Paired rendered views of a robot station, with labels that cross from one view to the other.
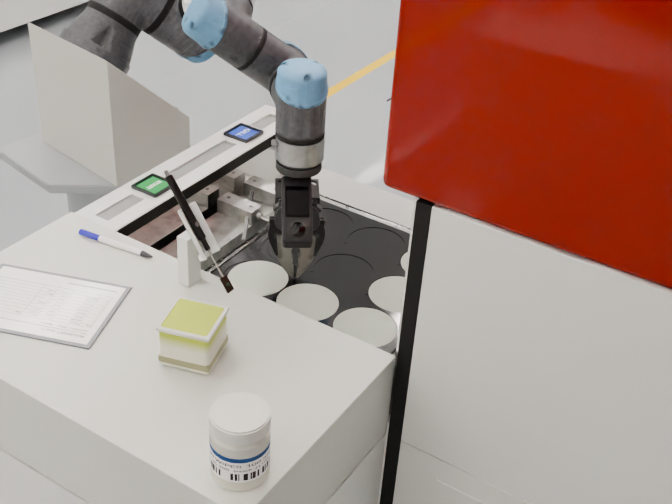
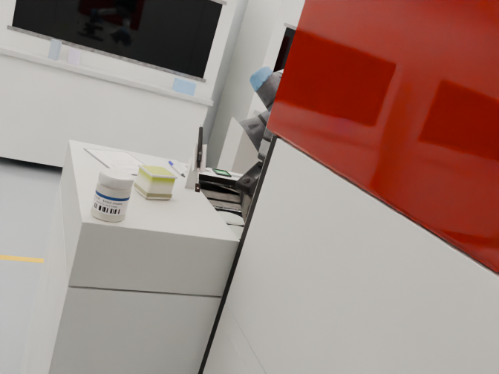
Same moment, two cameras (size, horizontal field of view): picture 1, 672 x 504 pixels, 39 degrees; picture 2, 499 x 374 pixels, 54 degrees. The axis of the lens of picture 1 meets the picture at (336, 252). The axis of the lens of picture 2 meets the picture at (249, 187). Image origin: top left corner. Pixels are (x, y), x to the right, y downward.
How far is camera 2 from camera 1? 0.81 m
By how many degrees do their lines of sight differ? 36
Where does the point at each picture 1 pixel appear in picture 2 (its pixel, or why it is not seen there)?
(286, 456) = (133, 225)
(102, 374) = not seen: hidden behind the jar
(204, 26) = (255, 77)
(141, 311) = not seen: hidden behind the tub
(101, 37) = (252, 127)
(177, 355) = (139, 183)
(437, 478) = (229, 334)
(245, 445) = (105, 185)
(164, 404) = not seen: hidden behind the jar
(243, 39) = (271, 90)
